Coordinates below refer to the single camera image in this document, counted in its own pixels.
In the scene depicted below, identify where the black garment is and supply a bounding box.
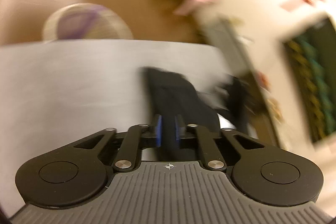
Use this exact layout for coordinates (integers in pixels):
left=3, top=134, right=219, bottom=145
left=142, top=67, right=248, bottom=161

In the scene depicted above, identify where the dark green gold wall hanging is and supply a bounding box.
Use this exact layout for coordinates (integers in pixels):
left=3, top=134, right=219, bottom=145
left=282, top=16, right=335, bottom=143

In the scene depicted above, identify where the long low TV cabinet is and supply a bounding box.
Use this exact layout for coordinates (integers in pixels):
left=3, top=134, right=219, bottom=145
left=200, top=18, right=281, bottom=147

